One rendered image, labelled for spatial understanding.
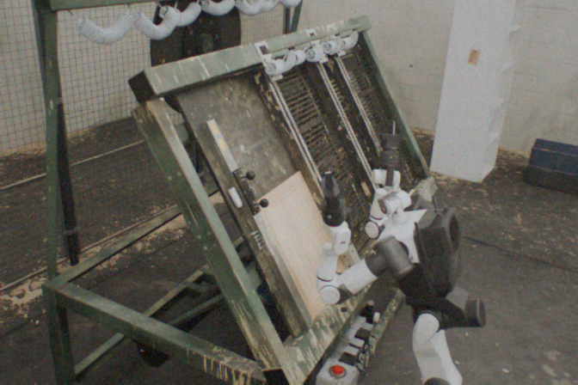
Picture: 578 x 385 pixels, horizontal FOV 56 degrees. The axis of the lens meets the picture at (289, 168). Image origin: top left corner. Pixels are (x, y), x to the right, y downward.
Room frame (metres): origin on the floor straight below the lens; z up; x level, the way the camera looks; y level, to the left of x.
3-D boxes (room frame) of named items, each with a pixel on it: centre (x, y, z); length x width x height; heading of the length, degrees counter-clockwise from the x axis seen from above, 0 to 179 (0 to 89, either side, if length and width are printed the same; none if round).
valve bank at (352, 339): (1.98, -0.35, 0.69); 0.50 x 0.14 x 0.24; 153
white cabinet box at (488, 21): (5.95, -2.05, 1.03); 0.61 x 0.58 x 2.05; 147
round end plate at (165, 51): (2.97, 0.49, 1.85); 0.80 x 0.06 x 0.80; 153
